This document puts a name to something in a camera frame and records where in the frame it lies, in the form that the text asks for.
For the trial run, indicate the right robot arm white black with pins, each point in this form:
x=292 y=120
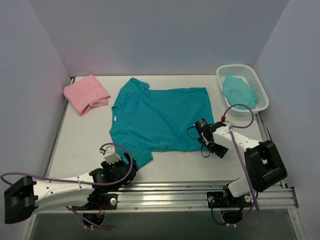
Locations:
x=261 y=161

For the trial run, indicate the teal t shirt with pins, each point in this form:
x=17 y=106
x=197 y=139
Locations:
x=148 y=120

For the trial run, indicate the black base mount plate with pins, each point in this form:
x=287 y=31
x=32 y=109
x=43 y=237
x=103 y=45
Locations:
x=105 y=201
x=223 y=199

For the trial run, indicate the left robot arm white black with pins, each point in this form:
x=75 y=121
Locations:
x=95 y=190

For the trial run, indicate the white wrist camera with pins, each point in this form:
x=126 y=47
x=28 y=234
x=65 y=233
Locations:
x=224 y=124
x=111 y=153

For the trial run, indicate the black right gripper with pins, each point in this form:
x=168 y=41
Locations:
x=215 y=145

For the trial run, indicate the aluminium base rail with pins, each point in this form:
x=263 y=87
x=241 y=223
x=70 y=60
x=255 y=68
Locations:
x=167 y=197

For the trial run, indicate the white plastic basket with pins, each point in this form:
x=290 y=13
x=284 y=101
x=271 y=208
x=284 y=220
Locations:
x=250 y=77

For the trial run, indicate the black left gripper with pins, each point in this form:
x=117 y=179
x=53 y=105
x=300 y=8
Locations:
x=127 y=168

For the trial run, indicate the folded pink t shirt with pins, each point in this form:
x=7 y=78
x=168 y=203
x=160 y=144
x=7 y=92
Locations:
x=85 y=94

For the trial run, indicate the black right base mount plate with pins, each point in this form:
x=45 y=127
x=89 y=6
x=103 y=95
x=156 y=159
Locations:
x=223 y=199

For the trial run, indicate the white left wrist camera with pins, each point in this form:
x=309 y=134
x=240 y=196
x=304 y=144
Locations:
x=111 y=153

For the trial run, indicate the light green t shirt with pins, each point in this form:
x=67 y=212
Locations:
x=236 y=91

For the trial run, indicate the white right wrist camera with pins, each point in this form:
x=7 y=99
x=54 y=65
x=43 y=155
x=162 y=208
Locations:
x=224 y=124

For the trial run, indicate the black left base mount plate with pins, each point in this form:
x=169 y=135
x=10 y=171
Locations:
x=105 y=201

